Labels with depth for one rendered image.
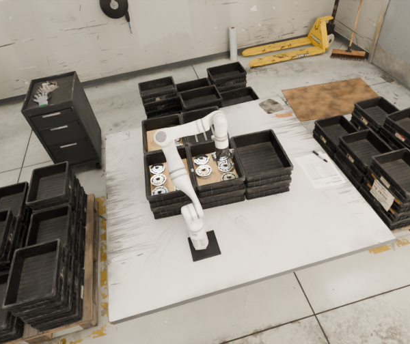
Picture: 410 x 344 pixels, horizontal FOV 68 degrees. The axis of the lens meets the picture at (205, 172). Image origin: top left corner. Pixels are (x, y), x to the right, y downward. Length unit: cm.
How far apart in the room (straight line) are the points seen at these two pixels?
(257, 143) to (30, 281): 176
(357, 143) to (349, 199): 101
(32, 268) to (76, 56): 341
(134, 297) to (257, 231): 77
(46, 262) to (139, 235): 72
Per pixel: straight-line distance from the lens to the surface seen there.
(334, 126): 335
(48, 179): 294
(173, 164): 158
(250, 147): 216
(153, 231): 193
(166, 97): 345
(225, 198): 192
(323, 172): 222
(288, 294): 246
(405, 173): 270
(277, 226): 188
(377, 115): 343
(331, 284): 255
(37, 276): 236
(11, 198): 316
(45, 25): 498
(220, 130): 159
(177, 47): 507
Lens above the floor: 225
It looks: 45 degrees down
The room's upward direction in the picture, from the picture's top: 8 degrees counter-clockwise
